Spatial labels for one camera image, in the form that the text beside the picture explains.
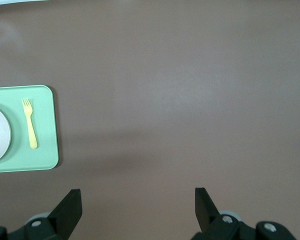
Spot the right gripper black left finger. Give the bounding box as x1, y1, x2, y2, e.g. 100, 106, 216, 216
12, 189, 83, 240

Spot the yellow plastic fork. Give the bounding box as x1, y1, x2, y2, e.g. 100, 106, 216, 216
21, 98, 38, 150

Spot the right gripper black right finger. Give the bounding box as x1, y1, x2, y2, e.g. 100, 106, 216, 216
192, 187, 256, 240

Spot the light green rectangular tray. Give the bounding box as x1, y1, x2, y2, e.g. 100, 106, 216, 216
0, 84, 60, 174

